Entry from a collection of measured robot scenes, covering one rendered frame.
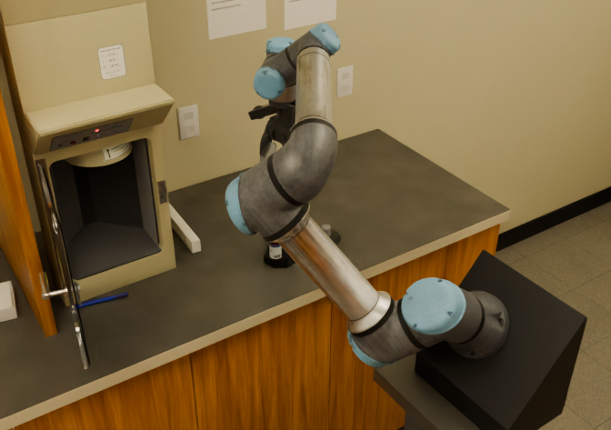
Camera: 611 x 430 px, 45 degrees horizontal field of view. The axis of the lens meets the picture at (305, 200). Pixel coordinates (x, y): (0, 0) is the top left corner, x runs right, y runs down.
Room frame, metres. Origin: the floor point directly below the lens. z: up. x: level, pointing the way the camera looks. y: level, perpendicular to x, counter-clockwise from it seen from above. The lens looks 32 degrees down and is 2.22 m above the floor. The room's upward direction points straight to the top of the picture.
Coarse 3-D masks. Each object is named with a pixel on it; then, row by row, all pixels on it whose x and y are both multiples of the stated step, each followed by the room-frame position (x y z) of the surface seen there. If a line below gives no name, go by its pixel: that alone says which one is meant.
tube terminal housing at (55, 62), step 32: (0, 32) 1.56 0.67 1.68; (32, 32) 1.54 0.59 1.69; (64, 32) 1.58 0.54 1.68; (96, 32) 1.62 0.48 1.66; (128, 32) 1.66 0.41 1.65; (32, 64) 1.53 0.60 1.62; (64, 64) 1.57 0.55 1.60; (96, 64) 1.61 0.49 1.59; (128, 64) 1.65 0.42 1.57; (32, 96) 1.53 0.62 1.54; (64, 96) 1.56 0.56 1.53; (32, 160) 1.53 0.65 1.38; (160, 160) 1.68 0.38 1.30; (160, 224) 1.70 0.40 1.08; (160, 256) 1.66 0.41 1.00; (96, 288) 1.56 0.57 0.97
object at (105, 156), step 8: (128, 144) 1.70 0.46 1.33; (96, 152) 1.62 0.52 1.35; (104, 152) 1.63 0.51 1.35; (112, 152) 1.64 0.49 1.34; (120, 152) 1.65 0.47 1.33; (128, 152) 1.68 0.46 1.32; (72, 160) 1.62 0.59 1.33; (80, 160) 1.61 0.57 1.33; (88, 160) 1.61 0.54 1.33; (96, 160) 1.61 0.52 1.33; (104, 160) 1.62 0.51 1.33; (112, 160) 1.63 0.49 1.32; (120, 160) 1.64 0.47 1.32
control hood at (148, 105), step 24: (96, 96) 1.60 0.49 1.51; (120, 96) 1.60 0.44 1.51; (144, 96) 1.60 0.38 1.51; (168, 96) 1.60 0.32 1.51; (48, 120) 1.47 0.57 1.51; (72, 120) 1.47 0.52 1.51; (96, 120) 1.49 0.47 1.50; (120, 120) 1.54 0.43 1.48; (144, 120) 1.60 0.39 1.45; (48, 144) 1.47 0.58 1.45
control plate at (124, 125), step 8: (128, 120) 1.55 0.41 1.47; (96, 128) 1.51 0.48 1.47; (104, 128) 1.53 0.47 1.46; (112, 128) 1.55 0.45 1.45; (120, 128) 1.57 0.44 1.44; (128, 128) 1.59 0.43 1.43; (64, 136) 1.47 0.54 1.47; (72, 136) 1.49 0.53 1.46; (80, 136) 1.51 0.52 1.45; (96, 136) 1.55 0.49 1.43; (104, 136) 1.57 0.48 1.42; (56, 144) 1.49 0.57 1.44; (64, 144) 1.50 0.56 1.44
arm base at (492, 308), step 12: (480, 300) 1.22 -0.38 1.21; (492, 300) 1.24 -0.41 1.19; (492, 312) 1.21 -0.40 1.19; (504, 312) 1.22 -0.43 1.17; (480, 324) 1.17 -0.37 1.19; (492, 324) 1.19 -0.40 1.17; (504, 324) 1.20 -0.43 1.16; (480, 336) 1.17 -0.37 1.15; (492, 336) 1.18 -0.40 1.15; (504, 336) 1.19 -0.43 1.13; (456, 348) 1.19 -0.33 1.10; (468, 348) 1.19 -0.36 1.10; (480, 348) 1.17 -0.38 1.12; (492, 348) 1.17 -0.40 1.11
